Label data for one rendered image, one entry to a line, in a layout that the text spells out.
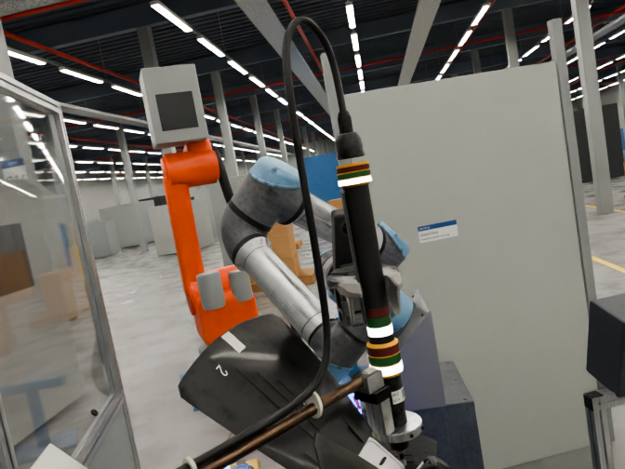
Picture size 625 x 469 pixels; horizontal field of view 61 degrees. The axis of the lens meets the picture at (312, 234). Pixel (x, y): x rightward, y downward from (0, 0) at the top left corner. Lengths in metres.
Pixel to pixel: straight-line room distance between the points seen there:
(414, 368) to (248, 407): 0.80
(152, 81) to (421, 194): 2.73
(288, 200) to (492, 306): 1.81
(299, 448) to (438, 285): 2.07
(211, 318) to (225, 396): 3.92
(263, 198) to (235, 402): 0.59
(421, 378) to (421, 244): 1.29
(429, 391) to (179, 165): 3.57
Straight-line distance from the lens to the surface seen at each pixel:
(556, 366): 3.08
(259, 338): 0.74
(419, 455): 0.90
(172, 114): 4.60
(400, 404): 0.74
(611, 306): 1.32
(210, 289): 4.47
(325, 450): 0.42
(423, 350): 1.40
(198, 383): 0.66
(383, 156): 2.57
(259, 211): 1.17
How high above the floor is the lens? 1.62
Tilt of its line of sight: 6 degrees down
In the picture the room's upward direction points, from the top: 10 degrees counter-clockwise
